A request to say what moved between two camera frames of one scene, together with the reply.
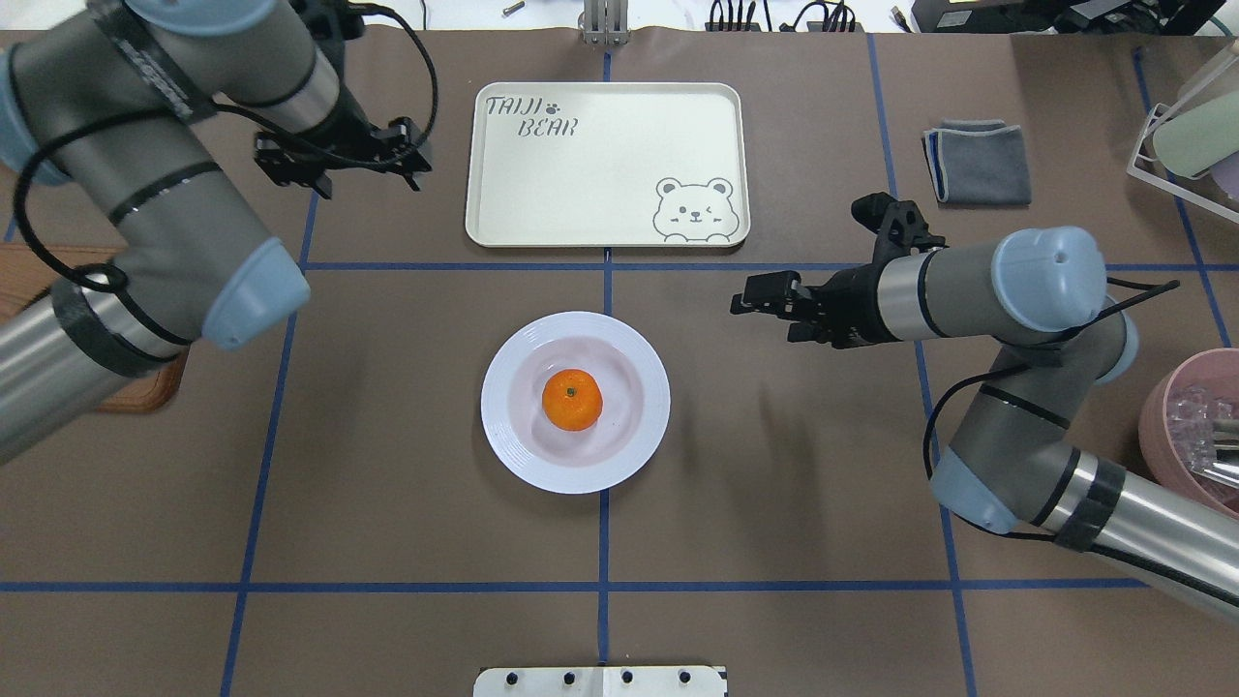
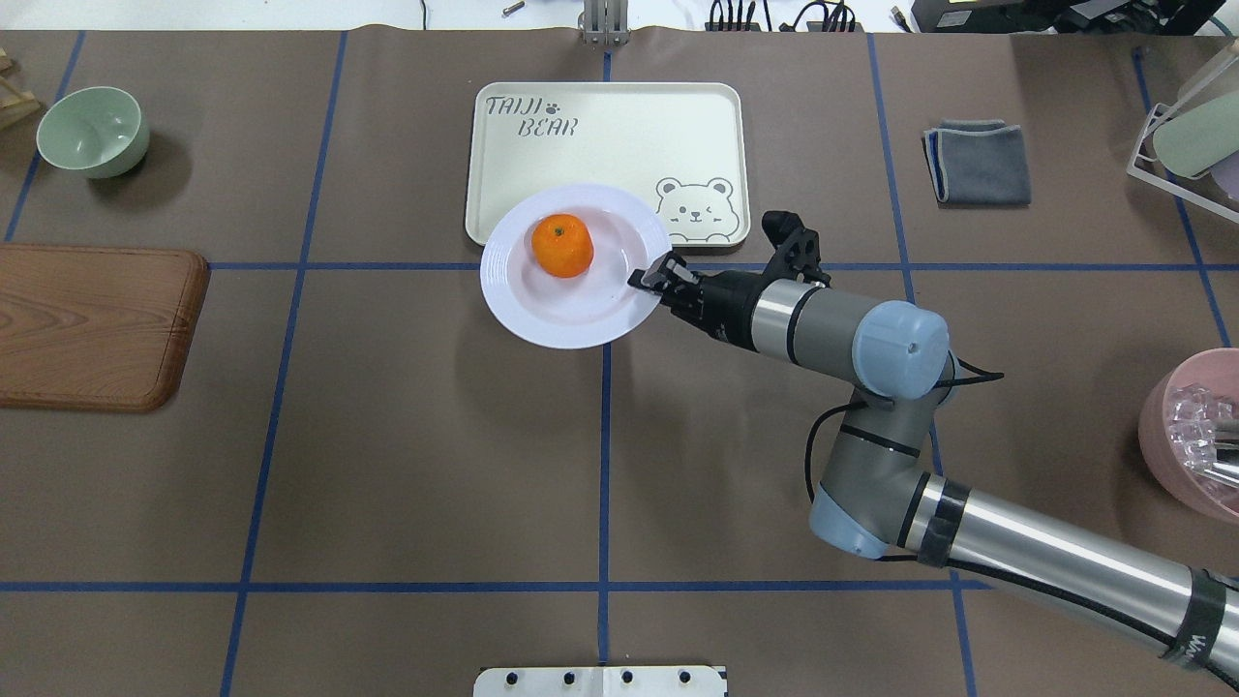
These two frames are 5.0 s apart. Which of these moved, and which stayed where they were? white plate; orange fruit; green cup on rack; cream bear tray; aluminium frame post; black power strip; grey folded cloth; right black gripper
Moved: white plate; right black gripper; orange fruit
Stayed: cream bear tray; grey folded cloth; green cup on rack; aluminium frame post; black power strip
